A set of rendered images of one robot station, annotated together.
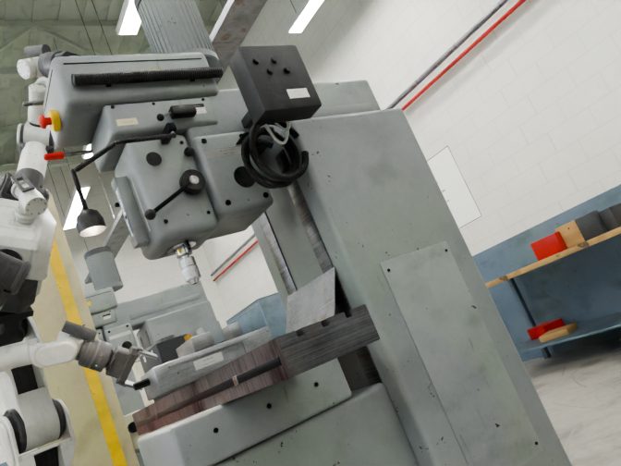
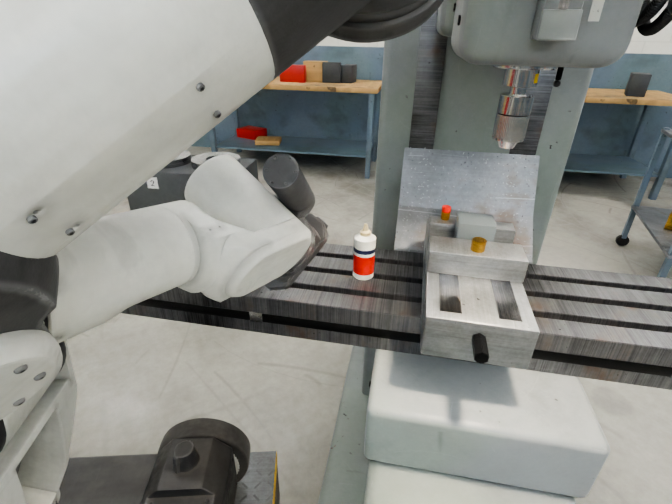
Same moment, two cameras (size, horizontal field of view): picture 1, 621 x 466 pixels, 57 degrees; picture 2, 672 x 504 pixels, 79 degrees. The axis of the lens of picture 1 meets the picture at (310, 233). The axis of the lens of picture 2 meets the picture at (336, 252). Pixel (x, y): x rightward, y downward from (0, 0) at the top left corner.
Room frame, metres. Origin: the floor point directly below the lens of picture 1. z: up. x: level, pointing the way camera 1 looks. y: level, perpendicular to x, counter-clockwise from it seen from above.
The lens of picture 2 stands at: (1.34, 0.99, 1.35)
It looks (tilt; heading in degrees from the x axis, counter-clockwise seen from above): 29 degrees down; 316
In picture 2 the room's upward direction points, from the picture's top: 1 degrees clockwise
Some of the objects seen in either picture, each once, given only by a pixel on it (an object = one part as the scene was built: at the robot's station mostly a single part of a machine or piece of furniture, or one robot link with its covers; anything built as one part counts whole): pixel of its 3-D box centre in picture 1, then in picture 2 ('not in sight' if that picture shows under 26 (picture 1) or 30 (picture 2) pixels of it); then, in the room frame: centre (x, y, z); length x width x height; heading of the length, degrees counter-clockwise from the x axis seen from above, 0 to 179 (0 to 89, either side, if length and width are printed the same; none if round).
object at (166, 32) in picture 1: (176, 33); not in sight; (1.76, 0.16, 2.05); 0.20 x 0.20 x 0.32
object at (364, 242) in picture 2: not in sight; (364, 250); (1.78, 0.49, 0.99); 0.04 x 0.04 x 0.11
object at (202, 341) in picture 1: (194, 347); (474, 258); (1.60, 0.42, 1.02); 0.15 x 0.06 x 0.04; 34
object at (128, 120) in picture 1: (154, 134); not in sight; (1.64, 0.33, 1.68); 0.34 x 0.24 x 0.10; 125
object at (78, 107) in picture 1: (132, 98); not in sight; (1.62, 0.35, 1.81); 0.47 x 0.26 x 0.16; 125
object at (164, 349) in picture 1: (170, 367); (198, 205); (2.08, 0.66, 1.03); 0.22 x 0.12 x 0.20; 37
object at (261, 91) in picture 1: (276, 82); not in sight; (1.51, -0.08, 1.62); 0.20 x 0.09 x 0.21; 125
